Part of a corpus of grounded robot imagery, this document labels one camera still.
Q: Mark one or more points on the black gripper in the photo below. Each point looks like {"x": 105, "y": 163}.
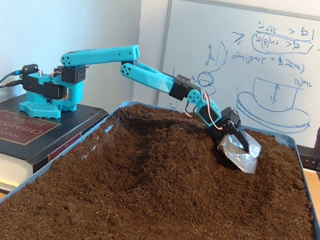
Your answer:
{"x": 231, "y": 124}

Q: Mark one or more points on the brown soil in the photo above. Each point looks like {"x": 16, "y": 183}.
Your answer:
{"x": 150, "y": 200}

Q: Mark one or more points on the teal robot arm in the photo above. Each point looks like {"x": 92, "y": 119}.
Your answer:
{"x": 100, "y": 56}

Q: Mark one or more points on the blue plastic tray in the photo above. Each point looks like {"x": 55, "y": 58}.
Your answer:
{"x": 287, "y": 137}

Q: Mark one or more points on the black perforated box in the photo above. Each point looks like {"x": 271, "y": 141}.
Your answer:
{"x": 310, "y": 160}

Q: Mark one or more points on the whiteboard with blue drawings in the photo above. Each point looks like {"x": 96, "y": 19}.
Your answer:
{"x": 250, "y": 75}

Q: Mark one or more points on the black chemistry physics handbook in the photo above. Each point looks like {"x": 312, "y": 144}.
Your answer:
{"x": 15, "y": 150}

